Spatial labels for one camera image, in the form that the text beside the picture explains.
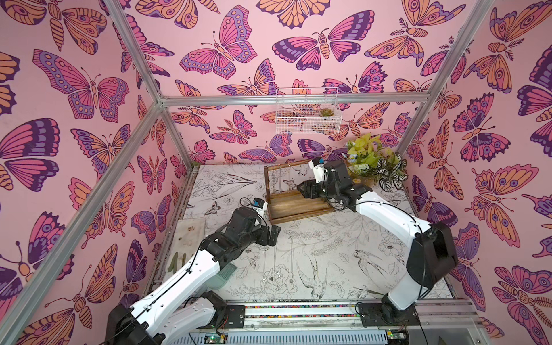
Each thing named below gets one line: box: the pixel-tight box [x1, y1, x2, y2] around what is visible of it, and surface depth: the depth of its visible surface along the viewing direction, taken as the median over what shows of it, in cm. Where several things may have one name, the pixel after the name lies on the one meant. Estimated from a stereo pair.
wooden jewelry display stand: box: [263, 159, 336, 225], surface depth 104 cm
